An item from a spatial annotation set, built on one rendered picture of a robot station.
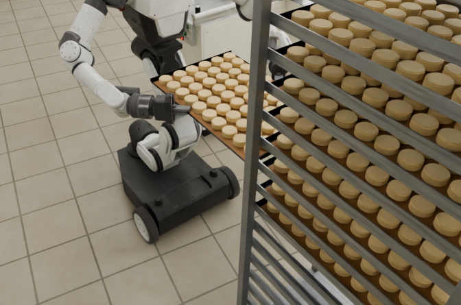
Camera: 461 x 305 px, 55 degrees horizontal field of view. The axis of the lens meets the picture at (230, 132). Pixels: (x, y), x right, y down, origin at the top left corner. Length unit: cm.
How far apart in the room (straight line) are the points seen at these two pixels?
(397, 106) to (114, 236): 187
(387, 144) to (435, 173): 11
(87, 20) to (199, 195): 111
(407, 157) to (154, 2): 118
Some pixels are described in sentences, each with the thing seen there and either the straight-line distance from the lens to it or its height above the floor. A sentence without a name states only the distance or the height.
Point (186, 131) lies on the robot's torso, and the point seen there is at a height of 61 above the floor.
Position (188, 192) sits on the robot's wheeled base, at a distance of 239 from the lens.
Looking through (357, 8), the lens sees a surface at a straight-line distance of 85.
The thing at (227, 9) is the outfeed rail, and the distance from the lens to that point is 266.
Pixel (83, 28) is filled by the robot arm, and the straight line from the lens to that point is 174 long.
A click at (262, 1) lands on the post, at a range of 99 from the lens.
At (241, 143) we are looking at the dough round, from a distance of 139.
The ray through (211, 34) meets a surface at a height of 77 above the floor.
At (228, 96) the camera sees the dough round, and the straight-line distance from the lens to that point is 160.
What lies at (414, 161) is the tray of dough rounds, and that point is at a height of 133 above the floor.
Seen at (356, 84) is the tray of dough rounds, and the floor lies 142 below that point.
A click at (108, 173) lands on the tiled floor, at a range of 285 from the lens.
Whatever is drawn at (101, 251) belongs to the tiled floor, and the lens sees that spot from 245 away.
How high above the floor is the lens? 191
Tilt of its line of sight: 38 degrees down
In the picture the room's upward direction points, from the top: 2 degrees clockwise
